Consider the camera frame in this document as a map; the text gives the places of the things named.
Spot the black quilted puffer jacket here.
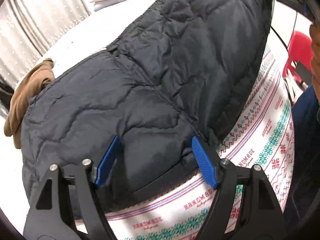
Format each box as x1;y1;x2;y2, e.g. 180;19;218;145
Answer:
21;0;272;212

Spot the person's right hand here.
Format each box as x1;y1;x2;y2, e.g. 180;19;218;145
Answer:
310;24;320;100

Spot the patterned red green bedspread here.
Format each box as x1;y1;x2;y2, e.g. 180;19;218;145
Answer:
75;42;296;240

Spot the dark blue sleeve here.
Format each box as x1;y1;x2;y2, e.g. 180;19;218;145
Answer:
284;85;319;230

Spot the brown fur-trimmed coat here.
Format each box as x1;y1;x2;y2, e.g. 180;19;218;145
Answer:
4;58;55;149

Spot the grey bed sheet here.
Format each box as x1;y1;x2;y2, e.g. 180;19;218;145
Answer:
15;0;173;91

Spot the red plastic chair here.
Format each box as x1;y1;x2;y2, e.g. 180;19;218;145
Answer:
283;30;313;86

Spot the grey folded blanket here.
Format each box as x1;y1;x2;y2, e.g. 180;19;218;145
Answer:
93;0;127;11

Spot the grey dotted curtain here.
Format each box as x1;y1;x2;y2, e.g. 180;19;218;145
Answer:
1;0;91;87

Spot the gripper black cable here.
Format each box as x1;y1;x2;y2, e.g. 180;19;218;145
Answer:
269;10;299;106

